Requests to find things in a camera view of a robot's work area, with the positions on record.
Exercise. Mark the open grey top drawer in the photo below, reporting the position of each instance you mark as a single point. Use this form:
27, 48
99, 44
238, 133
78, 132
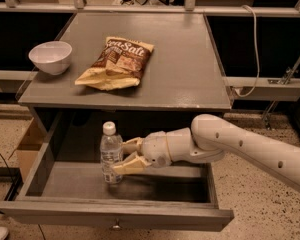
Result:
65, 186

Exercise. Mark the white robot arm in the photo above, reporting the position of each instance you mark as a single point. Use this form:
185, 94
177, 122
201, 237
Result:
205, 141

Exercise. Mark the sea salt chips bag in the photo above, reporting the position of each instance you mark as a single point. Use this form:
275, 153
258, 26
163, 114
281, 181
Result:
120, 65

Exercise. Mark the metal drawer knob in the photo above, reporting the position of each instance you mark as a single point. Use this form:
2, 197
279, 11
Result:
116, 226

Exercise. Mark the grey cabinet counter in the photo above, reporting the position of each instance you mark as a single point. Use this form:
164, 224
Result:
172, 55

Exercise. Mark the clear plastic water bottle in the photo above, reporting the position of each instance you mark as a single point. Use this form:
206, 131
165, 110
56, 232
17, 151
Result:
110, 152

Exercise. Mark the cardboard box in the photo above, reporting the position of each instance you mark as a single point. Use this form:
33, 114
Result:
28, 148

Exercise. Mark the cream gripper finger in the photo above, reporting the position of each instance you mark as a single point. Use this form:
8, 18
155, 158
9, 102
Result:
132, 164
132, 145

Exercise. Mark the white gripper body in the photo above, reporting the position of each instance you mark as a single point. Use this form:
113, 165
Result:
155, 148

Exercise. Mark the white bowl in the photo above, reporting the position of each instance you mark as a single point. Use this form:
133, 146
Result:
53, 57

